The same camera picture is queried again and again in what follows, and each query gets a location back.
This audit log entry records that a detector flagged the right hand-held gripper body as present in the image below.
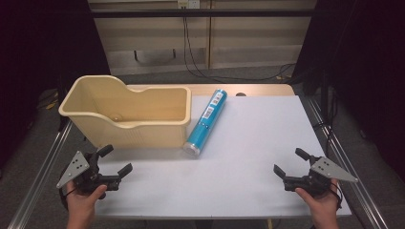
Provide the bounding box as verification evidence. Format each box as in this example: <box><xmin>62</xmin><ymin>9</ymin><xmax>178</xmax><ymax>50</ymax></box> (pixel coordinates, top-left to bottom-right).
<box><xmin>283</xmin><ymin>155</ymin><xmax>359</xmax><ymax>197</ymax></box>

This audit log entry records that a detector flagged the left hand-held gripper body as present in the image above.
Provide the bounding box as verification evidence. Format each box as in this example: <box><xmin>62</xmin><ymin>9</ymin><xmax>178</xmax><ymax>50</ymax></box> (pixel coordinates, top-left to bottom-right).
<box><xmin>56</xmin><ymin>150</ymin><xmax>122</xmax><ymax>195</ymax></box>

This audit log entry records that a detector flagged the beige plastic bin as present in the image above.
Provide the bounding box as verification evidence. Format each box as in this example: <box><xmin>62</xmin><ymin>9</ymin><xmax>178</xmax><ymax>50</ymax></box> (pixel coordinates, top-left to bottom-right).
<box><xmin>58</xmin><ymin>74</ymin><xmax>193</xmax><ymax>149</ymax></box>

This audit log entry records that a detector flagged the blue cylindrical roll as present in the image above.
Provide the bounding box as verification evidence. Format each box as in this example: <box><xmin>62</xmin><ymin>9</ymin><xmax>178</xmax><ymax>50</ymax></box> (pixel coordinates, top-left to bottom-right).
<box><xmin>182</xmin><ymin>88</ymin><xmax>228</xmax><ymax>156</ymax></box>

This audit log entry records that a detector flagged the person's right hand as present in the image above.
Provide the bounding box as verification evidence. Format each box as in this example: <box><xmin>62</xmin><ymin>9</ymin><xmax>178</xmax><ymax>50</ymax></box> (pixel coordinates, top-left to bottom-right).
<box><xmin>294</xmin><ymin>178</ymin><xmax>342</xmax><ymax>221</ymax></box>

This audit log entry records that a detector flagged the person's left hand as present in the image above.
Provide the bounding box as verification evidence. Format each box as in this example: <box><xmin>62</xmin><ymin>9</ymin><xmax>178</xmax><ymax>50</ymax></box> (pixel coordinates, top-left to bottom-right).
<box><xmin>65</xmin><ymin>180</ymin><xmax>108</xmax><ymax>222</ymax></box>

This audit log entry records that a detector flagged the white table mat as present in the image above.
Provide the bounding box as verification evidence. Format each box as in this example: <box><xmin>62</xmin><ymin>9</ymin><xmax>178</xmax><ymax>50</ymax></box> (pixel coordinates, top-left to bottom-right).
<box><xmin>95</xmin><ymin>94</ymin><xmax>353</xmax><ymax>219</ymax></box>

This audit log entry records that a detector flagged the black curtain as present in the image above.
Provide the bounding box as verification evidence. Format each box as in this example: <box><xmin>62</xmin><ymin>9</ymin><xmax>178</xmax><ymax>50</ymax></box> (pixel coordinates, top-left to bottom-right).
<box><xmin>290</xmin><ymin>0</ymin><xmax>405</xmax><ymax>182</ymax></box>
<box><xmin>0</xmin><ymin>0</ymin><xmax>111</xmax><ymax>170</ymax></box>

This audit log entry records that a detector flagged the black horizontal bar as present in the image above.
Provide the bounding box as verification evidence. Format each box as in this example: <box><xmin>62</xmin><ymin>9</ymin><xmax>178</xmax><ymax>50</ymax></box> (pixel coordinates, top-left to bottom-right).
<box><xmin>90</xmin><ymin>9</ymin><xmax>316</xmax><ymax>19</ymax></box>

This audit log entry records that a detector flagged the black wrist strap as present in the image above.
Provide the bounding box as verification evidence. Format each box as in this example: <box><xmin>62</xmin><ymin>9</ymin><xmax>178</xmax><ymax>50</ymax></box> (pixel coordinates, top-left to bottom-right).
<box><xmin>330</xmin><ymin>181</ymin><xmax>344</xmax><ymax>210</ymax></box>
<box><xmin>60</xmin><ymin>186</ymin><xmax>78</xmax><ymax>212</ymax></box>

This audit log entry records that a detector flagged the aluminium frame rail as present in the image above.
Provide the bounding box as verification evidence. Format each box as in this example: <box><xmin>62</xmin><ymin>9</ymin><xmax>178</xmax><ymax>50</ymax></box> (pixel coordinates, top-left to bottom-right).
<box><xmin>306</xmin><ymin>94</ymin><xmax>390</xmax><ymax>229</ymax></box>
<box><xmin>7</xmin><ymin>119</ymin><xmax>74</xmax><ymax>229</ymax></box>

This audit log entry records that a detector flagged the black floor cable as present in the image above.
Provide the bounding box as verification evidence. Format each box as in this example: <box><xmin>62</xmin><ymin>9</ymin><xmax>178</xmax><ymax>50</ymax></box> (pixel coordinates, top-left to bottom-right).
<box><xmin>182</xmin><ymin>16</ymin><xmax>298</xmax><ymax>82</ymax></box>

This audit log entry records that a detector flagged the beige wall cabinet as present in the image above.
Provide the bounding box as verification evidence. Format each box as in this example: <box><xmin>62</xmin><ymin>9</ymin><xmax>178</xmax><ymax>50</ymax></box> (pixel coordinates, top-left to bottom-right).
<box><xmin>87</xmin><ymin>0</ymin><xmax>319</xmax><ymax>76</ymax></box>

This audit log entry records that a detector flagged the white wall socket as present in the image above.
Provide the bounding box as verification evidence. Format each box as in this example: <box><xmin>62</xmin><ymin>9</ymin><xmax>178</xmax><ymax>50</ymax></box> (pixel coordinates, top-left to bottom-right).
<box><xmin>177</xmin><ymin>0</ymin><xmax>202</xmax><ymax>10</ymax></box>

